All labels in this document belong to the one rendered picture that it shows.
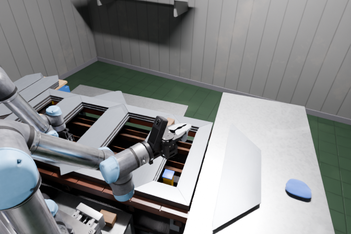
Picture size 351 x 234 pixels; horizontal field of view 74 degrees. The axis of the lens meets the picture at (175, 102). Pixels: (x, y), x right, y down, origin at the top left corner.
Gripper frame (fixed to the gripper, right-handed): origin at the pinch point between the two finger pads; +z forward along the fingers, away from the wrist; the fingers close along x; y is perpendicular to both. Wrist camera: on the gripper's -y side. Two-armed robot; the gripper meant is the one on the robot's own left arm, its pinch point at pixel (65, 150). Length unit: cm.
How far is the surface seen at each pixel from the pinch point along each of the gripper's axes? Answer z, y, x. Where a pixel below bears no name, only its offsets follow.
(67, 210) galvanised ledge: 19.7, 17.4, -26.5
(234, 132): -20, 105, 31
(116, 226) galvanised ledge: 20, 50, -26
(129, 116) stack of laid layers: 4, 21, 52
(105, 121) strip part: 0.8, 9.1, 35.7
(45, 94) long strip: 1, -63, 53
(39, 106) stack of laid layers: 4, -58, 39
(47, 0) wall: -39, -191, 214
